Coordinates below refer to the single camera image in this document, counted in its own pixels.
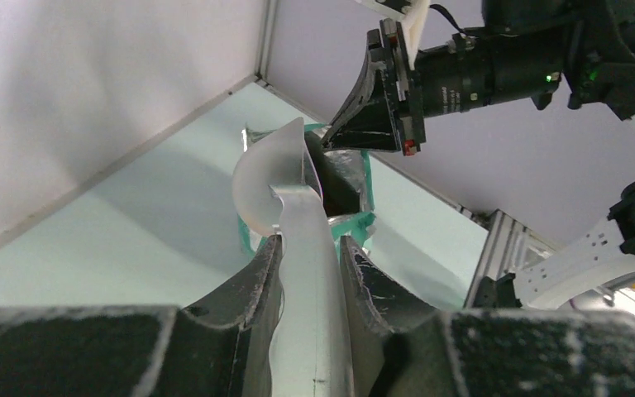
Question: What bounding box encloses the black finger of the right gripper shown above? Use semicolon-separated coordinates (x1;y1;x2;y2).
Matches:
321;46;400;152

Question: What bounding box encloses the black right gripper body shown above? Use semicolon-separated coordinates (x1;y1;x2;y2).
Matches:
369;18;426;156

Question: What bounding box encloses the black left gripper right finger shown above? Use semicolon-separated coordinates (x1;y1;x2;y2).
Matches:
339;236;635;396

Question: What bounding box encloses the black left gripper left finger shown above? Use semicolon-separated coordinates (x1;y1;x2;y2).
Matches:
0;236;283;396

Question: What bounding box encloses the green white pet food bag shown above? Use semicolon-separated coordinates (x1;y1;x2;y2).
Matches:
236;122;377;259

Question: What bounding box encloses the clear plastic food scoop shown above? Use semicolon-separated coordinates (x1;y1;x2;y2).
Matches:
232;117;356;396

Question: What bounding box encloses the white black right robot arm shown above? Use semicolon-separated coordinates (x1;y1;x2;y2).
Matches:
322;1;635;309

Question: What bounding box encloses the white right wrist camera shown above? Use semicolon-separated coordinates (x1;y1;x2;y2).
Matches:
356;0;432;70

